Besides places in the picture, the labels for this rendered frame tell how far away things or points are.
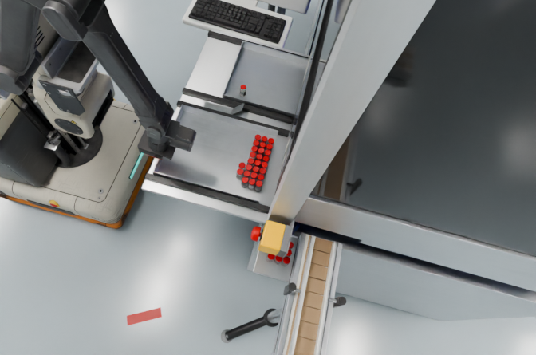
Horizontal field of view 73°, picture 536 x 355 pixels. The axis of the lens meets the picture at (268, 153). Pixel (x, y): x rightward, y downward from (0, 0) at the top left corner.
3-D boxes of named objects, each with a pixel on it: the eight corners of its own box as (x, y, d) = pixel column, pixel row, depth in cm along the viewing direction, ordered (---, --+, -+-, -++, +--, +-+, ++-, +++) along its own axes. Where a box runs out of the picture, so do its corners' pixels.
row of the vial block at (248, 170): (260, 141, 124) (262, 135, 120) (246, 189, 116) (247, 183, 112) (254, 140, 124) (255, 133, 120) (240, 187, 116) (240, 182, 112)
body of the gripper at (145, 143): (171, 161, 107) (172, 151, 101) (136, 149, 106) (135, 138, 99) (179, 142, 110) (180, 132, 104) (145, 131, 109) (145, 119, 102)
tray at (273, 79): (326, 70, 141) (328, 64, 138) (313, 125, 130) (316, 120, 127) (242, 47, 142) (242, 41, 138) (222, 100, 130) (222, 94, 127)
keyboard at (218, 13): (285, 21, 160) (287, 17, 158) (277, 45, 154) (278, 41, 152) (199, -4, 161) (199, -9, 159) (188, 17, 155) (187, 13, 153)
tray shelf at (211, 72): (327, 64, 145) (328, 61, 144) (289, 230, 114) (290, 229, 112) (211, 32, 146) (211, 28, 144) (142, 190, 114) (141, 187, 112)
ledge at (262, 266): (306, 242, 113) (308, 241, 111) (298, 285, 107) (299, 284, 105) (263, 230, 113) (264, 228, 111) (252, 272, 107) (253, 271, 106)
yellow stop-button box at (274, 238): (288, 232, 104) (292, 226, 97) (282, 258, 100) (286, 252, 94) (262, 225, 104) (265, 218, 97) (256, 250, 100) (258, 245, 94)
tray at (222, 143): (277, 136, 126) (278, 130, 123) (258, 204, 114) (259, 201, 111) (183, 109, 126) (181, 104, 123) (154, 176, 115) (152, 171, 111)
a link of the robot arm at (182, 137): (158, 98, 93) (146, 127, 89) (202, 112, 94) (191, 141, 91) (158, 119, 103) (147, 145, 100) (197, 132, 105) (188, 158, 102)
